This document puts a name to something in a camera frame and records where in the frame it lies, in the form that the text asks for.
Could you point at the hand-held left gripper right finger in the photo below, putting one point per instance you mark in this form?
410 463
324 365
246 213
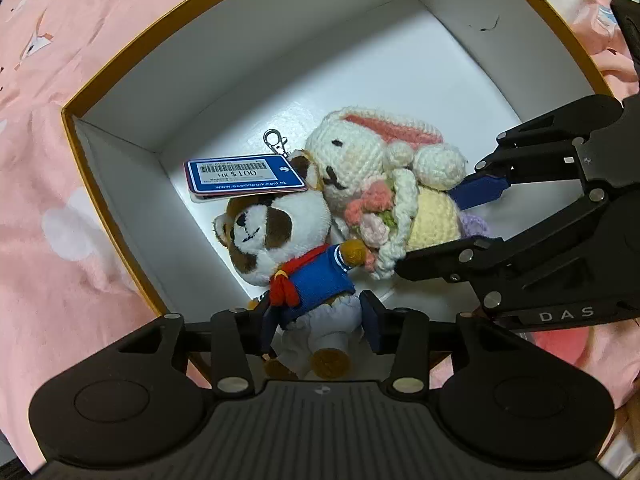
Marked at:
372 325

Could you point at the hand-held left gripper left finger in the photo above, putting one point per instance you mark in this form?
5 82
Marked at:
267 329

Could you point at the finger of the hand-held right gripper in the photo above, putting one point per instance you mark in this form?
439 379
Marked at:
480 191
450 262

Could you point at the raccoon plush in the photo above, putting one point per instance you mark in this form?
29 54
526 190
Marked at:
280 220

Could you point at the white crochet bunny plush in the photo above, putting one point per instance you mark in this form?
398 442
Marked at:
350 155

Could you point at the orange-rimmed cardboard box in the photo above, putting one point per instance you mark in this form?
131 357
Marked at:
250 85

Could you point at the blue paper tag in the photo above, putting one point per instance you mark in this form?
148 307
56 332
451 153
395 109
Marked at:
240 175

